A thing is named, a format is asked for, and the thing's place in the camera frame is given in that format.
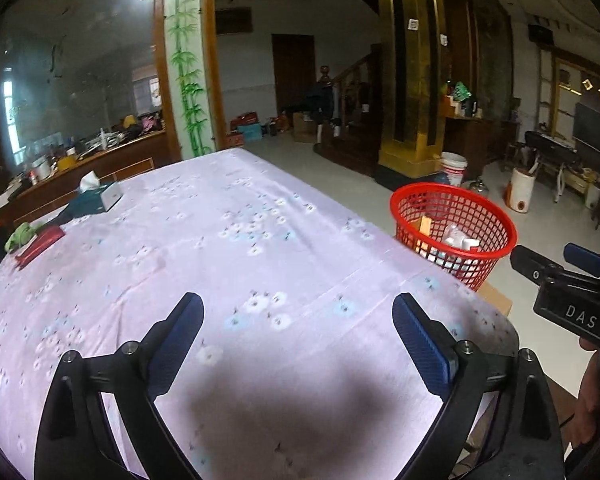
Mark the white plastic bucket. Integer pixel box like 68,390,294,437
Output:
440,152,468,186

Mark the red plastic mesh basket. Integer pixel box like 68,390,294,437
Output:
389,182,517,290

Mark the orange medicine box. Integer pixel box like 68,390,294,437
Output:
414,216,431,254

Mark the right hand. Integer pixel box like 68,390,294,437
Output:
566,338,600,448

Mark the green cloth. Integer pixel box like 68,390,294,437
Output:
4,222,43,254

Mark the red flat packet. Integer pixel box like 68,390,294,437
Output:
16,226,65,269

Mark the cardboard box under basket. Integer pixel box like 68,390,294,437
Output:
477,283,513,318

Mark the white orange stool bin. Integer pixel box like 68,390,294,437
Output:
504,168,535,214

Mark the clear plastic bag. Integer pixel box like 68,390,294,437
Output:
442,223,480,252

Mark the teal tissue box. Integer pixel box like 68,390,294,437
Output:
68,171,123,218

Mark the wooden counter cabinet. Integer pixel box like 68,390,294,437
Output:
0,131,178,228

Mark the metal kettle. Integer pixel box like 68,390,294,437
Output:
467,178,490,198

